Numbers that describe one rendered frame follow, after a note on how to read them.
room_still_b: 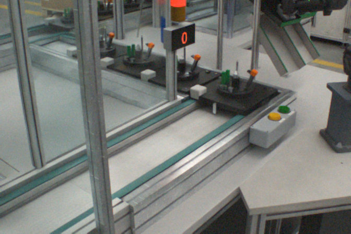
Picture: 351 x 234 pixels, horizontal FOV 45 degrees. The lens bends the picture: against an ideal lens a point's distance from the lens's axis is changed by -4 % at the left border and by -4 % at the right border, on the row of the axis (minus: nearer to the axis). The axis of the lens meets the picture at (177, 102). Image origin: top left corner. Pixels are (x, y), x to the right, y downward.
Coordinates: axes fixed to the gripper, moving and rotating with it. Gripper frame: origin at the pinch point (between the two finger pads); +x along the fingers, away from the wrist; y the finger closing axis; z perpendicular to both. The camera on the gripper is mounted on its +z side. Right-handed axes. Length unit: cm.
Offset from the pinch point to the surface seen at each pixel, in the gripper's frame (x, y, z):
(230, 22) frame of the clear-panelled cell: 84, -39, -5
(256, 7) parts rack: 8.6, 10.1, 0.7
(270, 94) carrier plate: -1.7, 16.2, -31.9
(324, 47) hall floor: 229, -308, -49
